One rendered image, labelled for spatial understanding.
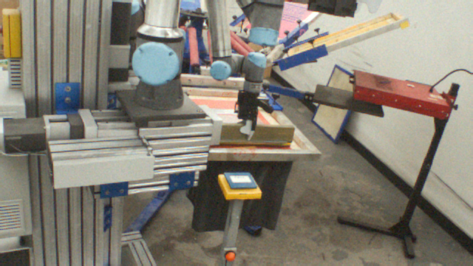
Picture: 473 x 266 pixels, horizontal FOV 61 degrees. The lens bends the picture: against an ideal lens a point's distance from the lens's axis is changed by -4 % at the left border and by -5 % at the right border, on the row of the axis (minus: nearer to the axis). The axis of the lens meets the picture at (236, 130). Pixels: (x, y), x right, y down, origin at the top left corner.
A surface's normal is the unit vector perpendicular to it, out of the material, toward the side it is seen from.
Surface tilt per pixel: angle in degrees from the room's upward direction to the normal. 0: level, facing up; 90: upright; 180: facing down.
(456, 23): 90
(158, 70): 98
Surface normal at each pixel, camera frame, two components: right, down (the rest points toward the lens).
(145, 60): 0.02, 0.51
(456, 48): -0.95, -0.03
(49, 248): 0.47, 0.41
